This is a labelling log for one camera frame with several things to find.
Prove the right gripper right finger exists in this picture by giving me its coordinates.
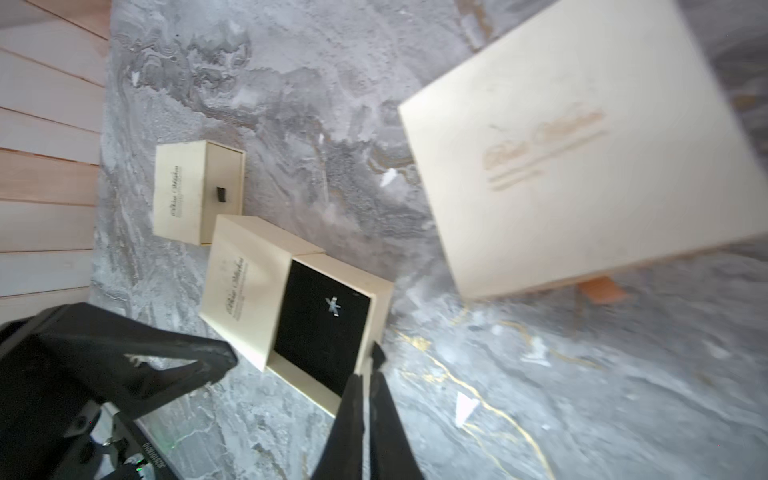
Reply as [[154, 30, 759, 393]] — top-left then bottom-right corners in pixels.
[[369, 342, 424, 480]]

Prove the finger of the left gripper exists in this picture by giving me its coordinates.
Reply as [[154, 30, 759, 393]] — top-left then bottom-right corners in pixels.
[[1, 302, 238, 419]]

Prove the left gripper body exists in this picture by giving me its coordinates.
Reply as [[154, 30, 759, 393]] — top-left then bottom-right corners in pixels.
[[1, 341, 180, 479]]

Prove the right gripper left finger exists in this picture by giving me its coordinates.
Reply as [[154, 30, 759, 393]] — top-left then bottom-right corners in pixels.
[[311, 374, 365, 480]]

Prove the silver star earring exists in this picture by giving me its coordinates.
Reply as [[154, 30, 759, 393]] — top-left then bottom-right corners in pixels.
[[325, 296, 341, 317]]

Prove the small cream jewelry box front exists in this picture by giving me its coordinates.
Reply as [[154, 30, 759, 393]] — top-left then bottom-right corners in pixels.
[[153, 140, 246, 246]]

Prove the large cream jewelry box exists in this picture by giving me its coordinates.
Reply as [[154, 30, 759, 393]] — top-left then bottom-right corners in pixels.
[[399, 1, 767, 300]]

